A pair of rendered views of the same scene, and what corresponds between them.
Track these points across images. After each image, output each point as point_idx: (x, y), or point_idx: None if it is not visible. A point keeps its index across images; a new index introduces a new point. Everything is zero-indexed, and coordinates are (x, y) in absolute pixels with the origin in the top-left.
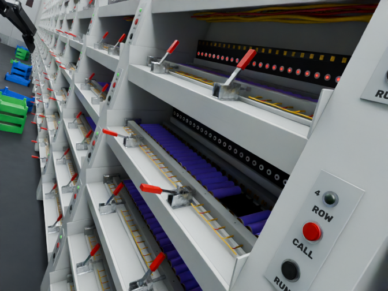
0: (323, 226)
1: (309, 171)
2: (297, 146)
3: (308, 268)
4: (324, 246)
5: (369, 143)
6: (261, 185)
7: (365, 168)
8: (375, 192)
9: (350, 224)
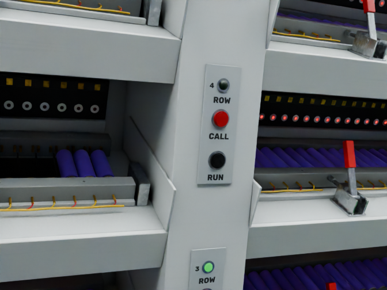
0: (226, 109)
1: (196, 69)
2: (170, 50)
3: (228, 147)
4: (232, 123)
5: (231, 28)
6: (4, 129)
7: (235, 49)
8: (246, 65)
9: (241, 96)
